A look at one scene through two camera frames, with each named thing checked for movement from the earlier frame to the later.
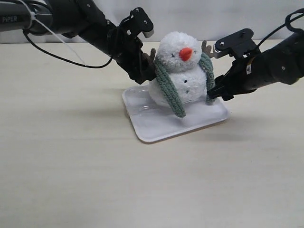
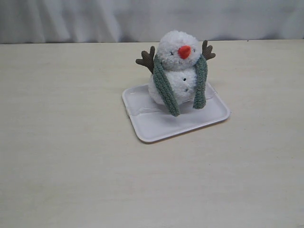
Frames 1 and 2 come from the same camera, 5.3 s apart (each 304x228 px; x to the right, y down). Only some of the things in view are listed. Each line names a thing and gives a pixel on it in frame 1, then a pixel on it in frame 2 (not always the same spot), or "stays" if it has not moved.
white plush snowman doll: (180, 52) stays
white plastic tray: (152, 121) stays
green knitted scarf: (206, 63) -> (162, 83)
